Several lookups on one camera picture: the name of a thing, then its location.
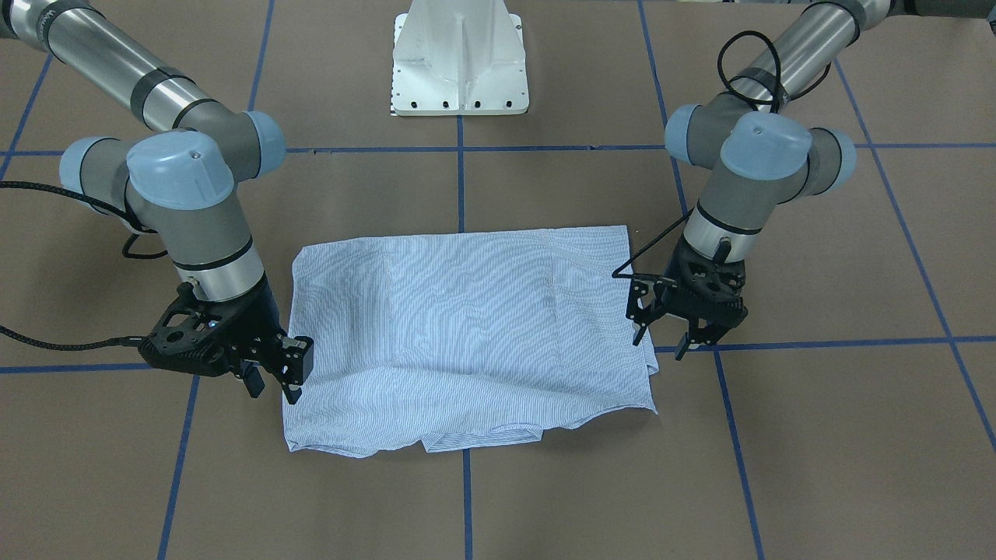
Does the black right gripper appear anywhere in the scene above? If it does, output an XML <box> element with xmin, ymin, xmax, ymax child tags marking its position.
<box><xmin>139</xmin><ymin>277</ymin><xmax>314</xmax><ymax>405</ymax></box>

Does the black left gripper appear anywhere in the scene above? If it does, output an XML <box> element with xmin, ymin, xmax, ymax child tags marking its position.
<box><xmin>626</xmin><ymin>237</ymin><xmax>749</xmax><ymax>361</ymax></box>

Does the light blue striped shirt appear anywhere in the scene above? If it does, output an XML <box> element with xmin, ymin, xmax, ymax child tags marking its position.
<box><xmin>283</xmin><ymin>226</ymin><xmax>658</xmax><ymax>458</ymax></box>

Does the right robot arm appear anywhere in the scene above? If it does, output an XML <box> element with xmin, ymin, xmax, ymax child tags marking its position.
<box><xmin>2</xmin><ymin>1</ymin><xmax>314</xmax><ymax>404</ymax></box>

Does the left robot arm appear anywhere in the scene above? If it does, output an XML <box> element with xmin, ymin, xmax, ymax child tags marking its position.
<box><xmin>612</xmin><ymin>1</ymin><xmax>892</xmax><ymax>359</ymax></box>

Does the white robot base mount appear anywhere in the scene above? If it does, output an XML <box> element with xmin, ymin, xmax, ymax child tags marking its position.
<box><xmin>389</xmin><ymin>1</ymin><xmax>530</xmax><ymax>117</ymax></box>

